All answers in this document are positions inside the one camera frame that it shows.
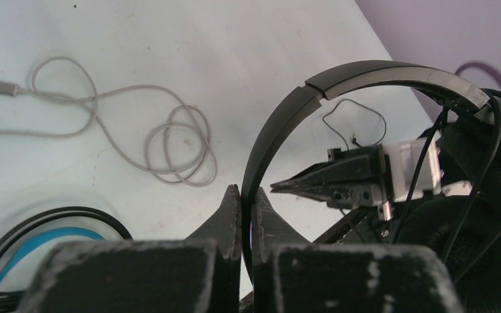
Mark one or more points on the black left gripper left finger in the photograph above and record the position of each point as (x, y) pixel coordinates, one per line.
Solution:
(198, 274)

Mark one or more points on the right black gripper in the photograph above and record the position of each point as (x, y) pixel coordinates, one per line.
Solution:
(356, 178)

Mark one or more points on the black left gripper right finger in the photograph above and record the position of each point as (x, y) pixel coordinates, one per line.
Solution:
(291, 274)

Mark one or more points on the small black on-ear headphones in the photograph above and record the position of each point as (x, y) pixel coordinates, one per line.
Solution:
(463, 231)

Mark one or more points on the black headset with blue band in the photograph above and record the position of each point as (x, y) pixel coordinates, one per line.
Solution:
(17, 243)

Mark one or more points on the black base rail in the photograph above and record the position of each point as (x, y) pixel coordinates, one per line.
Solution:
(356, 226)

